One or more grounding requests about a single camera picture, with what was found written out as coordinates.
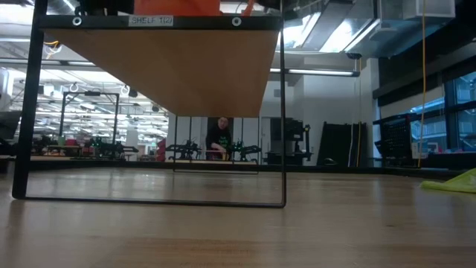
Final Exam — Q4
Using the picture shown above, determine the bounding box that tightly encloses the yellow-green cloth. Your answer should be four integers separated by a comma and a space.
419, 167, 476, 194

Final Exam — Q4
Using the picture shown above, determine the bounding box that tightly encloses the wooden shelf with black frame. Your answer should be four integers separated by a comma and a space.
11, 0, 287, 209

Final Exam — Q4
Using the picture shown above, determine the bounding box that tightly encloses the black pegboard cart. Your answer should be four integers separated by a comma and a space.
373, 113, 414, 168

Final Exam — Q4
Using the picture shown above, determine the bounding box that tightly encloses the long ceiling light fixture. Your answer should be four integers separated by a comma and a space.
269, 67, 361, 77

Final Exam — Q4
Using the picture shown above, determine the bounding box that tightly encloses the white shelf label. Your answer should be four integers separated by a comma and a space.
128, 15, 174, 28

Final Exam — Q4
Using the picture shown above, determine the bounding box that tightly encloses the black equipment stand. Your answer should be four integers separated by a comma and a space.
264, 117, 314, 165

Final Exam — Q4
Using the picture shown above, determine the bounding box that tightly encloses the black background gantry frame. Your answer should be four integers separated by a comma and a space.
59, 92, 120, 146

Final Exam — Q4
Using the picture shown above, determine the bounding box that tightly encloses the large orange plastic cup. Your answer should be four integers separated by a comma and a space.
133, 0, 223, 16

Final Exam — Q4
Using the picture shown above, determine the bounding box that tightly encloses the black leaning panel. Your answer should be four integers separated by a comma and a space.
316, 121, 368, 168

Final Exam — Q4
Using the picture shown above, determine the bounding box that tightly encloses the person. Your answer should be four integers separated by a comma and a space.
205, 116, 234, 161

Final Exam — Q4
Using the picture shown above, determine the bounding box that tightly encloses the grey ceiling air duct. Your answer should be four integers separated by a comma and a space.
282, 0, 457, 53

